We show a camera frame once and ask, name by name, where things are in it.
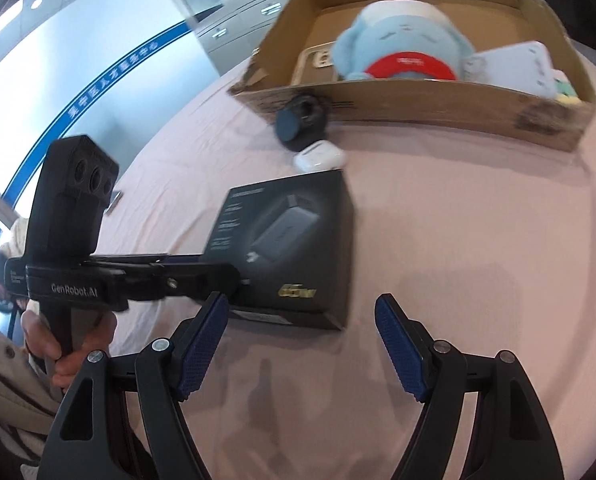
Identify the brown cardboard box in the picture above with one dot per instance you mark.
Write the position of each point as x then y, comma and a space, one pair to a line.
488, 24

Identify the pastel rubik's cube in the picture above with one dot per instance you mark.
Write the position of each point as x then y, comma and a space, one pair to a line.
565, 92

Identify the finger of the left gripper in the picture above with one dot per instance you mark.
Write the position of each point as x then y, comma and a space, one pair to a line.
195, 280
119, 260

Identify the small silver object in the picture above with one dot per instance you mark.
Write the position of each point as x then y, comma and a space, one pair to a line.
114, 199

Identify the black round figurine toy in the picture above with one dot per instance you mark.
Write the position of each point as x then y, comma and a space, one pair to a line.
301, 122

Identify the white earbuds case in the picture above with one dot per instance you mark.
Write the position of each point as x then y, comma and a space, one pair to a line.
320, 156

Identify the black charger box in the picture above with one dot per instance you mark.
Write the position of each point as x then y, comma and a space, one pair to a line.
291, 240

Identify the cream clear phone case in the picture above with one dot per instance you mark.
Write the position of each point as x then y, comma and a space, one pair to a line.
314, 66

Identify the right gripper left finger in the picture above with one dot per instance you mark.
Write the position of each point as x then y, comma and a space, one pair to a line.
122, 417

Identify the blue white plush toy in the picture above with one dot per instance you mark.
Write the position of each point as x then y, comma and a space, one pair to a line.
404, 39

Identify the person's left hand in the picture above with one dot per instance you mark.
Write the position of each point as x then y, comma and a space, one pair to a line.
42, 344

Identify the white folding stand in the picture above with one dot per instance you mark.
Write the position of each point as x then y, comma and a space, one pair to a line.
525, 67

